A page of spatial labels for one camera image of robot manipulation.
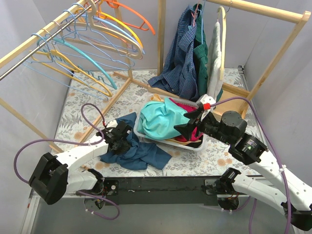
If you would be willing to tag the magenta garment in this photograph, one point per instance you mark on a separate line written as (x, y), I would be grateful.
(194, 137)

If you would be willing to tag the dark green garment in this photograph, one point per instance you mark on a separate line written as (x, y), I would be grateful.
(200, 52)

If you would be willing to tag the white plastic basket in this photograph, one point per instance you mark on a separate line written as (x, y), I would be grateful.
(196, 146)

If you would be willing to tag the floral table cloth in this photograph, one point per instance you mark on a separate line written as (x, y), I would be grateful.
(212, 160)

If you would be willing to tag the white garment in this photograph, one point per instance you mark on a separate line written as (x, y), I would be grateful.
(214, 64)

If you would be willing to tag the thin light blue wire hanger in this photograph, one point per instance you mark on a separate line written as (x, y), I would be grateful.
(44, 74)

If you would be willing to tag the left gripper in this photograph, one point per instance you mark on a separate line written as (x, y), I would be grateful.
(121, 140)

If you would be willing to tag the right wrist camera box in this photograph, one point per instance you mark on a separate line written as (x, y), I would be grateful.
(205, 102)

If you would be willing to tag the beige t shirt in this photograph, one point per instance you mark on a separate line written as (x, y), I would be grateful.
(156, 97)

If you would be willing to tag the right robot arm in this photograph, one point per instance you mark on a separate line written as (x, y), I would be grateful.
(288, 194)

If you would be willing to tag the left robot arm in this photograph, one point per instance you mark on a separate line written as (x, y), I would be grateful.
(57, 175)

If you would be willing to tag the teal t shirt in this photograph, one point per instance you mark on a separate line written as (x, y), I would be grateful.
(158, 118)

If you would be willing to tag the black base bar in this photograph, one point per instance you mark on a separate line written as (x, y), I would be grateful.
(168, 190)

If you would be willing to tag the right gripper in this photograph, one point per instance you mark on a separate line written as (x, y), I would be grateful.
(198, 122)

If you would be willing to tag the blue plaid shirt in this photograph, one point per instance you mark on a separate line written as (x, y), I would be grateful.
(179, 76)

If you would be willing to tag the left wooden clothes rack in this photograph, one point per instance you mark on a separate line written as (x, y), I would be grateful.
(239, 4)

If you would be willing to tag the aluminium frame rail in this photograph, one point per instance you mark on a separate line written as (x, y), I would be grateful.
(101, 197)

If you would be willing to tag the yellow orange hanger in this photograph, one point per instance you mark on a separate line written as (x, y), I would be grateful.
(105, 17)

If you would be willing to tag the dark blue garment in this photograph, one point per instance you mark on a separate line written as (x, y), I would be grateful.
(139, 156)

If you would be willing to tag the metal rod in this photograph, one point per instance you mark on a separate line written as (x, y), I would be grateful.
(33, 39)

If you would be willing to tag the right wooden clothes rack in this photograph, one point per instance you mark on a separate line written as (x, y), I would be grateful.
(286, 93)

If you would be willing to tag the wooden clothes rack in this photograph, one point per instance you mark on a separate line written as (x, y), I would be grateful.
(286, 93)
(239, 4)

